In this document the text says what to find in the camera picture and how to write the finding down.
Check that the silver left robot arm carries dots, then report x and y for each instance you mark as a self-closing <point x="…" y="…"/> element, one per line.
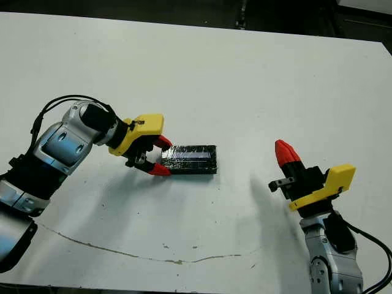
<point x="61" y="144"/>

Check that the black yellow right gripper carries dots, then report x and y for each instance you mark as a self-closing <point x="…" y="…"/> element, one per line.
<point x="312" y="183"/>

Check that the black glossy box lid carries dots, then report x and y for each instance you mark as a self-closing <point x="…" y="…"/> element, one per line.
<point x="196" y="160"/>

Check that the black chair base leg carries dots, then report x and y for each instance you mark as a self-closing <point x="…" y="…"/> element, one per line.
<point x="241" y="13"/>

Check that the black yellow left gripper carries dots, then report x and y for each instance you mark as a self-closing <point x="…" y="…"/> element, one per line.
<point x="144" y="125"/>

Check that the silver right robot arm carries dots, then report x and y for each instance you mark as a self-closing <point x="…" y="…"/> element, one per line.
<point x="330" y="269"/>

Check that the white furniture edge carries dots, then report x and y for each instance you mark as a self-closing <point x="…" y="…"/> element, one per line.
<point x="367" y="4"/>

